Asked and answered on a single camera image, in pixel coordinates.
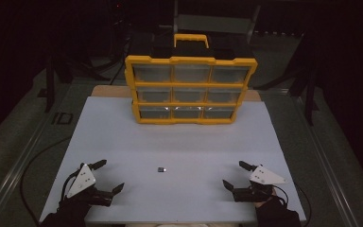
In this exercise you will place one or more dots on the grid of clear organizer bins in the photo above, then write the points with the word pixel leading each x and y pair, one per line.
pixel 191 74

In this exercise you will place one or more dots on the person's right hand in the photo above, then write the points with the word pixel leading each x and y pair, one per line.
pixel 261 204

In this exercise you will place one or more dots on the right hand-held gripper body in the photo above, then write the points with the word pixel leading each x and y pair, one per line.
pixel 264 178

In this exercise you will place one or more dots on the small black part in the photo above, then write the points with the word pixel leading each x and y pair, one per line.
pixel 161 169

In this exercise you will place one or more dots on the yellow black drawer organizer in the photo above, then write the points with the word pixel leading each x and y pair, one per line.
pixel 190 52

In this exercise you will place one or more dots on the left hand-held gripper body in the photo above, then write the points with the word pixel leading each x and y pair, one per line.
pixel 81 181

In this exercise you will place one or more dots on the black metal stand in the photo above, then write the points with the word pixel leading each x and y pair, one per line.
pixel 310 101
pixel 49 91

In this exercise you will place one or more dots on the aluminium floor rail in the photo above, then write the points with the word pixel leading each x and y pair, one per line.
pixel 11 183
pixel 334 176

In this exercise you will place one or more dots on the black square floor plate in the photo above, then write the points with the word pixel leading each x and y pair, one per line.
pixel 62 118

